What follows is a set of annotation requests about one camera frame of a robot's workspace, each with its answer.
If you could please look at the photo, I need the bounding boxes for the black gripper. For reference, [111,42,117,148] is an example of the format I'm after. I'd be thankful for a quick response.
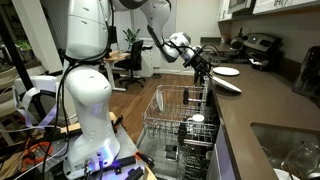
[186,47,216,86]

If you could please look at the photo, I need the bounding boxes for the white dinner plate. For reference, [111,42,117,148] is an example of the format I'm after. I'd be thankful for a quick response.
[210,75,243,94]

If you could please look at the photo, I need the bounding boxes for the white round plate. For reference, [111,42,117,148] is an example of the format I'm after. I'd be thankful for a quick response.
[212,66,241,77]

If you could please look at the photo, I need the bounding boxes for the small white plate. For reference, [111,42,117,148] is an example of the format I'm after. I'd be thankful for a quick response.
[155,89,165,113]

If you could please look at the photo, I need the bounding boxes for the dark loaded dishwasher rack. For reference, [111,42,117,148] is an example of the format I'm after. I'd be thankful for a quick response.
[178,146,216,180]

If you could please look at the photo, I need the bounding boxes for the grey dishwasher door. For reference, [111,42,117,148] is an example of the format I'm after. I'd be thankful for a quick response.
[135,128,188,180]

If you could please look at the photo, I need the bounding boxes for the black stove top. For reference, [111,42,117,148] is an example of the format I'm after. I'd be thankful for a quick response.
[199,49,251,65]

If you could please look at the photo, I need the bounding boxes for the white mug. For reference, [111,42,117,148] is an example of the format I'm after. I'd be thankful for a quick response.
[186,114,206,133]

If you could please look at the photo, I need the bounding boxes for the black kettle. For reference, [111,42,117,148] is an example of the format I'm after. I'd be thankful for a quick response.
[229,27,248,51]

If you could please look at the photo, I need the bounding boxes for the white drawer cabinet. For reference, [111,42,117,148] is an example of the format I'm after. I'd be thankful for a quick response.
[138,44,157,78]

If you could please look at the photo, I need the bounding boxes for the black tumbler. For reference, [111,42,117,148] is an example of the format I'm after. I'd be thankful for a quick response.
[177,122,188,146]

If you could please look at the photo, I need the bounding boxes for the brown kitchen counter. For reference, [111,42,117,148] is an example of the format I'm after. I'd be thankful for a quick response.
[199,36,320,180]

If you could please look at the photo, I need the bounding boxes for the black coffee machine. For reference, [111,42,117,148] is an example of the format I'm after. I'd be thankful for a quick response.
[242,32,285,72]

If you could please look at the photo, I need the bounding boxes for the black office chair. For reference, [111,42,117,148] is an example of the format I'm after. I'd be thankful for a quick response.
[114,39,148,90]

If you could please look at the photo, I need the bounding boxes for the leafy potted plant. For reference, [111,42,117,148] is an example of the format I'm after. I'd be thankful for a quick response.
[122,27,142,46]

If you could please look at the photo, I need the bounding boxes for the wooden desk with white leg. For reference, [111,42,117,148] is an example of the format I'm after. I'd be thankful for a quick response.
[103,50,132,93]

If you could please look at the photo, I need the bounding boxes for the orange and black clamp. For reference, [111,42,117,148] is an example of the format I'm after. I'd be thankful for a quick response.
[112,114,125,135]
[134,150,156,170]

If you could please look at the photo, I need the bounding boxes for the steel sink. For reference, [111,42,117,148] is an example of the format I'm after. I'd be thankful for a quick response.
[250,122,320,180]

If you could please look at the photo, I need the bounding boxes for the black computer monitor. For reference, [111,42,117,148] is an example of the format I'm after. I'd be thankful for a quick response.
[108,25,119,45]

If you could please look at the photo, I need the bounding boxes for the large black countertop appliance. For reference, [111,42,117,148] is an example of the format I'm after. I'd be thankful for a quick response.
[292,45,320,100]

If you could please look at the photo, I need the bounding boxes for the white dish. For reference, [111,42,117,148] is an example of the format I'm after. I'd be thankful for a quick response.
[273,167,301,180]

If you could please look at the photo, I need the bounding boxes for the glass pitcher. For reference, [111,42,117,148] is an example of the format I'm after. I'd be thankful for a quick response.
[280,141,320,180]

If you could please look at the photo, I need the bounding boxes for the light wooden board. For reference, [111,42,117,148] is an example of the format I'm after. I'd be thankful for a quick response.
[61,111,158,180]

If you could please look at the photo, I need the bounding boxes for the white box device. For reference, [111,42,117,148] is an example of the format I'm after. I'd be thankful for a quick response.
[13,74,60,101]

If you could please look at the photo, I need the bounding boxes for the black slanted pole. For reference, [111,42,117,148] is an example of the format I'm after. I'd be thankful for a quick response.
[0,13,48,121]

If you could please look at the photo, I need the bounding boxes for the wire dishwasher rack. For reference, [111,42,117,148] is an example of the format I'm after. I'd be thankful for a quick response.
[142,83,221,148]

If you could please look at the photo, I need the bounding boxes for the white wall cabinet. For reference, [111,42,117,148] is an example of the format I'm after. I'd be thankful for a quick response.
[217,0,320,24]

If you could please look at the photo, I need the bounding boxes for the black rail with purple bracket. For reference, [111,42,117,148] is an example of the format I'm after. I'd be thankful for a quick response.
[109,155,137,170]
[123,166,145,180]

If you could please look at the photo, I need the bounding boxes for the pale lilac strap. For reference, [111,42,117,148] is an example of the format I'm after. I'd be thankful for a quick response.
[13,87,63,131]

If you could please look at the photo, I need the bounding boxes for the orange cable coil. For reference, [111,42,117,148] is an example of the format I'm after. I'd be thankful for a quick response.
[21,141,54,165]

